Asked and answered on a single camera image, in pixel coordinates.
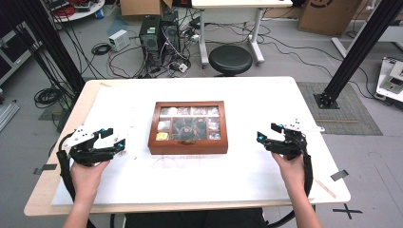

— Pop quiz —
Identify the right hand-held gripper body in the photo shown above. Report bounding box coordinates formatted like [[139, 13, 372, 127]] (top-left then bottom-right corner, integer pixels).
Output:
[[273, 119, 326, 160]]

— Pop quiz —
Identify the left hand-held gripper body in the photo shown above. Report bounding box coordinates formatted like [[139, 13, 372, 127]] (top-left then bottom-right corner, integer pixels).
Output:
[[61, 124, 111, 167]]

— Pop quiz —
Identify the clear glass cup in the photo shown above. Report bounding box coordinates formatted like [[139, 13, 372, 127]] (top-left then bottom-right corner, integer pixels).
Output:
[[152, 156, 179, 188]]

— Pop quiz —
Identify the wooden box with glass lid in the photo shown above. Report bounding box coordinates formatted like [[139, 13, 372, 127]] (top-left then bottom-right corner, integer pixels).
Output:
[[147, 100, 229, 156]]

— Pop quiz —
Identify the person's left hand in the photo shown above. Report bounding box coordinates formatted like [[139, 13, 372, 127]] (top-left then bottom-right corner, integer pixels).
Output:
[[69, 160, 110, 204]]

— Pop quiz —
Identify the person's right hand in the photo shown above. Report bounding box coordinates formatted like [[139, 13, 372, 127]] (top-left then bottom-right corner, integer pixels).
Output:
[[271, 152, 306, 195]]

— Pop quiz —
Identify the black tape strip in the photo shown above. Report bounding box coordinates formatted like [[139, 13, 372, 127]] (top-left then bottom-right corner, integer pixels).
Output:
[[330, 169, 350, 182], [32, 162, 58, 176]]

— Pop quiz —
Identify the long wooden stick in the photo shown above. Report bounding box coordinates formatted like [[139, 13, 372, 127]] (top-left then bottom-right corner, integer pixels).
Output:
[[315, 118, 359, 124]]

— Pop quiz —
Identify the group of foil tea packets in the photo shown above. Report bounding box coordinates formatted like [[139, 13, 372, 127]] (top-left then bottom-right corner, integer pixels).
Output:
[[158, 105, 221, 142]]

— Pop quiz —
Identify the short wooden stick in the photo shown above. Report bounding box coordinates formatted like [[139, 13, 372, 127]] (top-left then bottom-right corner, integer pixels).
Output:
[[313, 178, 337, 200]]

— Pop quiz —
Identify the grey floor mat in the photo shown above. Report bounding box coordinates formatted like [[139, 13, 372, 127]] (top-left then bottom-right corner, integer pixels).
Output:
[[297, 82, 384, 137]]

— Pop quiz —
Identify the black round stool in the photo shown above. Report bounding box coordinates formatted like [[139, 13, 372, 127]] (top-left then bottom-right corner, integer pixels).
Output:
[[208, 45, 254, 77]]

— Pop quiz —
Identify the black tape cross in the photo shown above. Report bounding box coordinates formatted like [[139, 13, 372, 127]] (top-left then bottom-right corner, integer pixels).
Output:
[[332, 202, 363, 220]]

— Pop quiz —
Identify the small white device box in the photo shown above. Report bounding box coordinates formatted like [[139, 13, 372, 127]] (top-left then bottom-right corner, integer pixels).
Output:
[[107, 28, 130, 52]]

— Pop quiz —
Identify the black computer tower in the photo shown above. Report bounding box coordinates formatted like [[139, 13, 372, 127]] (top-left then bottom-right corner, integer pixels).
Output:
[[139, 14, 163, 67]]

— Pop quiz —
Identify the person's dark clothing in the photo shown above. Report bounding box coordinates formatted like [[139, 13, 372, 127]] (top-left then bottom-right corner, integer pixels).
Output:
[[125, 207, 267, 228]]

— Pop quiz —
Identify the white machine with grey panel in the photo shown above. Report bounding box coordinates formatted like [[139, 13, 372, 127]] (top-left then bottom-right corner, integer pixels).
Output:
[[375, 56, 403, 104]]

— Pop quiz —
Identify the dark open computer tower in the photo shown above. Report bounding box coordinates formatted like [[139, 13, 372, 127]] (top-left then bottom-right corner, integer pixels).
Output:
[[161, 9, 181, 53]]

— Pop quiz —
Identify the round white table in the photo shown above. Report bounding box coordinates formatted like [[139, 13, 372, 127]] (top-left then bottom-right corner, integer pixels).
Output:
[[47, 0, 106, 24]]

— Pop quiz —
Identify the large cardboard box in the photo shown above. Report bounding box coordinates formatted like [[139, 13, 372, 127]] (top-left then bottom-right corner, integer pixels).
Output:
[[297, 0, 364, 38]]

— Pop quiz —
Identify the grey metal rack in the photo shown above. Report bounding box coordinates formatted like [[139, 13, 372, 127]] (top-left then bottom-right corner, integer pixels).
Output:
[[0, 21, 43, 86]]

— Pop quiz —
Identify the white desk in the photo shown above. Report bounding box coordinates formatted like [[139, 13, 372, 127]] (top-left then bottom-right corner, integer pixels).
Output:
[[191, 0, 294, 67]]

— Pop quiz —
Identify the small cardboard box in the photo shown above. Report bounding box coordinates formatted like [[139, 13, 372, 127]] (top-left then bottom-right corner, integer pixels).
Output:
[[119, 0, 174, 17]]

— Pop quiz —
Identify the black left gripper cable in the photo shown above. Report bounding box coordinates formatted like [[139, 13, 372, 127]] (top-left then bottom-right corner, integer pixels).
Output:
[[55, 132, 97, 228]]

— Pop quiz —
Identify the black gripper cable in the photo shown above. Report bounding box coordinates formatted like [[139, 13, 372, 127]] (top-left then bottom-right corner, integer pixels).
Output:
[[55, 132, 97, 228], [265, 151, 316, 228]]

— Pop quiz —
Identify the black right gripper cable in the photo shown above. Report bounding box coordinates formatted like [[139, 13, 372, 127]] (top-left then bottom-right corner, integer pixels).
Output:
[[265, 151, 316, 228]]

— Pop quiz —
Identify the large coil of black cable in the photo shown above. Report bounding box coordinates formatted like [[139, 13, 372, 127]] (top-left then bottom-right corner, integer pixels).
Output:
[[33, 86, 67, 110]]

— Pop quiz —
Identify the small coil of black cable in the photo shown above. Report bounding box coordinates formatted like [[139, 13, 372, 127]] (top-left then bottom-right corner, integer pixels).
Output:
[[90, 42, 113, 57]]

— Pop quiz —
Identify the long black floor cable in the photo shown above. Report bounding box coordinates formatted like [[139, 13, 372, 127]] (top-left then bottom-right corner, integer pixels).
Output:
[[261, 30, 378, 100]]

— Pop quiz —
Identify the black metal frame post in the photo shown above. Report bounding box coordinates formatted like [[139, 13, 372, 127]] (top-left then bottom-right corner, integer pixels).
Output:
[[18, 0, 86, 95], [313, 0, 403, 110]]

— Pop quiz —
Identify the red cable coil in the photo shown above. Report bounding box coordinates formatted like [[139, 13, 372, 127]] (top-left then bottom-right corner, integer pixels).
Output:
[[51, 5, 77, 19]]

